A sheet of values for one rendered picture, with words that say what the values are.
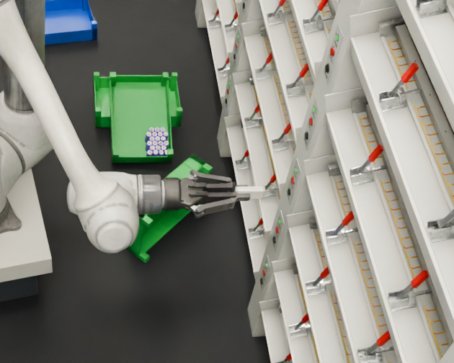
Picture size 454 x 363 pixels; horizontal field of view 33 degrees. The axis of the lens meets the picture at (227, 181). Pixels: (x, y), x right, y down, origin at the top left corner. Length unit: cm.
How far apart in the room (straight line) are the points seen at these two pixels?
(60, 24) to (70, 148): 162
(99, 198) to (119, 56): 152
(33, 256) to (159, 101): 87
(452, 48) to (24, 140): 123
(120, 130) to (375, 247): 147
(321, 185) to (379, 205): 29
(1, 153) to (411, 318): 114
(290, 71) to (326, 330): 64
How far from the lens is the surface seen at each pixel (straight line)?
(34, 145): 207
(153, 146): 259
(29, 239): 212
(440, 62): 113
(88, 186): 156
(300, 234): 184
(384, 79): 136
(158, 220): 248
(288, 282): 199
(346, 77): 151
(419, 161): 125
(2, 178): 203
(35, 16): 183
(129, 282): 235
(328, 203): 165
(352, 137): 152
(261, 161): 222
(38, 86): 162
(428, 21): 119
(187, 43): 311
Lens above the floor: 198
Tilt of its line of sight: 49 degrees down
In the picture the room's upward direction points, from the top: 12 degrees clockwise
